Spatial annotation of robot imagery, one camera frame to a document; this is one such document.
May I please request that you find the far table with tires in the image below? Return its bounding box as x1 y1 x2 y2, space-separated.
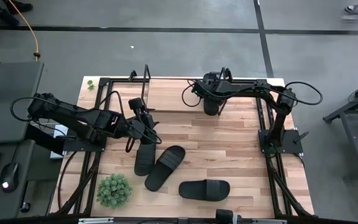
141 63 233 116

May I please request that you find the green artificial plant white pot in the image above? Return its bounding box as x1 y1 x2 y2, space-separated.
96 173 134 210

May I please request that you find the grey desktop panel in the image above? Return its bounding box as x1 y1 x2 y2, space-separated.
0 60 45 146

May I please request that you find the grey metal side table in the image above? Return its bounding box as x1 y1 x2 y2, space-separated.
322 77 358 175

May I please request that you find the black computer mouse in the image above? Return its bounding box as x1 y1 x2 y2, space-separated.
0 161 21 194

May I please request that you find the person's foot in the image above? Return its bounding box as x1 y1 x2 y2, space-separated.
341 2 358 22

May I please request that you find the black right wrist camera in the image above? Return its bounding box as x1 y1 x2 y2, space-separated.
204 72 222 82

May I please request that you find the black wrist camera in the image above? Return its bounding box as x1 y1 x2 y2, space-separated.
128 97 146 112
204 72 222 82

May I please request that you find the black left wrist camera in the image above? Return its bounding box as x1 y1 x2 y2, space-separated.
128 97 146 112

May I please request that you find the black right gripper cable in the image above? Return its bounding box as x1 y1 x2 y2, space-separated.
181 81 203 108

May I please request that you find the black aluminium table frame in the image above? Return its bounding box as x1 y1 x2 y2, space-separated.
50 77 316 220

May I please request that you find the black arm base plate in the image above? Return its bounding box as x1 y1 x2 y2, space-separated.
62 129 108 153
258 129 304 155

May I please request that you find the silver metal bracket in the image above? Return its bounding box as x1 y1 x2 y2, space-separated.
78 217 115 224
251 218 288 224

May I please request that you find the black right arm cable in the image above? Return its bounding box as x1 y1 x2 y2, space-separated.
284 81 324 106

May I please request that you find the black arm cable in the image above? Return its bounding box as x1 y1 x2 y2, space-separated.
10 96 62 123
284 81 324 106

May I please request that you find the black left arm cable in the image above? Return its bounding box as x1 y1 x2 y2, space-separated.
10 96 62 123

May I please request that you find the yellow hanging cable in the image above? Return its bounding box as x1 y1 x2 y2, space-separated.
7 0 41 62

